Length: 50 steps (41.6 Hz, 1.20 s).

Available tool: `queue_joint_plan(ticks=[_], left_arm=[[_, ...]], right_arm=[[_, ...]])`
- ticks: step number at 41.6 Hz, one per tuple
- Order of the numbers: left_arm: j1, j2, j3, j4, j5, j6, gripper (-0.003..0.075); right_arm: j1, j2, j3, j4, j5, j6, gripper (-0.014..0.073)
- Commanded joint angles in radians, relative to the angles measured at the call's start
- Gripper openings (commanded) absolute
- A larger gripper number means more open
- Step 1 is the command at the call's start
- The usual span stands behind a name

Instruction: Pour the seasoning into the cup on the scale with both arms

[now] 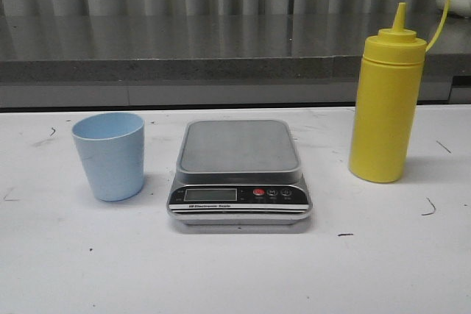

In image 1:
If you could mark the yellow squeeze bottle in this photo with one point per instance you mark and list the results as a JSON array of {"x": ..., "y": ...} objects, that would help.
[{"x": 388, "y": 89}]

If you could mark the grey stone counter ledge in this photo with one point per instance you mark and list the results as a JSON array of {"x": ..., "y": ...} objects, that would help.
[{"x": 161, "y": 62}]

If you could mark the light blue plastic cup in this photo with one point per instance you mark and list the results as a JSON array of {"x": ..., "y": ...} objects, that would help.
[{"x": 111, "y": 150}]

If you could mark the silver digital kitchen scale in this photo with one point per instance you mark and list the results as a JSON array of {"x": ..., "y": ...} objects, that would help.
[{"x": 239, "y": 172}]

